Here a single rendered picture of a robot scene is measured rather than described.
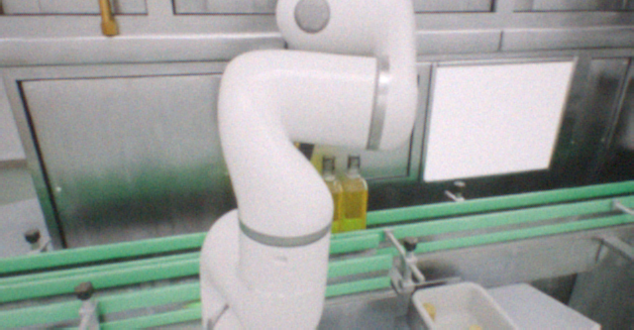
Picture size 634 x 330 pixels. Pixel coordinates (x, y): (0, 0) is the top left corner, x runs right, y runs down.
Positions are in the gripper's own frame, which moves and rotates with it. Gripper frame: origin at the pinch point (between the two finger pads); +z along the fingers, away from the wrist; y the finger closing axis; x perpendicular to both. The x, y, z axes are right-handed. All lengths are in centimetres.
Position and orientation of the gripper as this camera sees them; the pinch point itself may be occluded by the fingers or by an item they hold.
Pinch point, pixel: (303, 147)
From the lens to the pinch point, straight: 81.1
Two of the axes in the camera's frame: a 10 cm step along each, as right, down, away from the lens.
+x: 9.4, 1.6, 3.1
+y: 2.4, 3.5, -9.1
